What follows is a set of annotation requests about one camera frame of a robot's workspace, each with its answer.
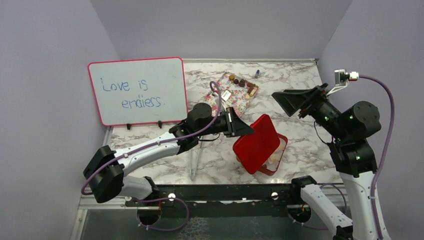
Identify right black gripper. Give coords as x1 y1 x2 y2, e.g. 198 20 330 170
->
273 82 349 140

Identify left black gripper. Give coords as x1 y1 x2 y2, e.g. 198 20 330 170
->
196 106 255 138

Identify red tin lid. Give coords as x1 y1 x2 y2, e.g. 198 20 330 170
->
232 114 280 175

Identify red chocolate box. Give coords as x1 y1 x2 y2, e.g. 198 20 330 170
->
232 133 288 176

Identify metal serving tongs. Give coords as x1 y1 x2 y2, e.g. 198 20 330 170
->
188 136 205 182

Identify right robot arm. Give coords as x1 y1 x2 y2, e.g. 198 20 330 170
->
272 85 389 240

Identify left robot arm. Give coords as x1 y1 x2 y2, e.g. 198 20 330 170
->
83 103 254 206

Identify floral rectangular tray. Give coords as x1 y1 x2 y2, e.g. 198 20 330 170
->
215 72 259 117

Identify blue marker cap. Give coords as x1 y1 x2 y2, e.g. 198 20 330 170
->
254 69 260 79

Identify pink framed whiteboard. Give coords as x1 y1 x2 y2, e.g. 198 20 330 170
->
87 56 188 126

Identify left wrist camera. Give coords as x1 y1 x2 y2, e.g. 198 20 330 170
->
221 90 232 102

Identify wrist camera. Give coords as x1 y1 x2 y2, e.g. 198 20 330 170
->
326 68 359 96
221 90 232 102

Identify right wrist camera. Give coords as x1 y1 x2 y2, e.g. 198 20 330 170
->
326 68 359 96

